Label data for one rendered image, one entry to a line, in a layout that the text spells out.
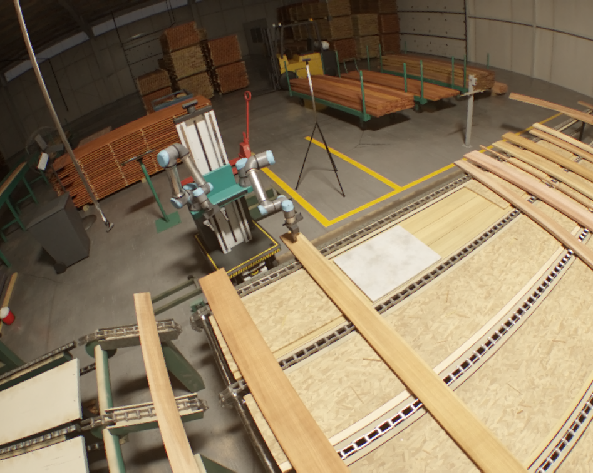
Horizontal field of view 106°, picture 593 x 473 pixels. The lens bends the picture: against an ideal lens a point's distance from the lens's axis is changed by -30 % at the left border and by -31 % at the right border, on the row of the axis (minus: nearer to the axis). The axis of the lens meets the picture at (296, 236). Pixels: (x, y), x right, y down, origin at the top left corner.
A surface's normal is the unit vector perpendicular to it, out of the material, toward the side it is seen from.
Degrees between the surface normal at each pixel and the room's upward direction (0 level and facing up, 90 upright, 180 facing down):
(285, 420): 0
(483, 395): 0
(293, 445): 0
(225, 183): 90
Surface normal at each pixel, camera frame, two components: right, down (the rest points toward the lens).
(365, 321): -0.17, -0.76
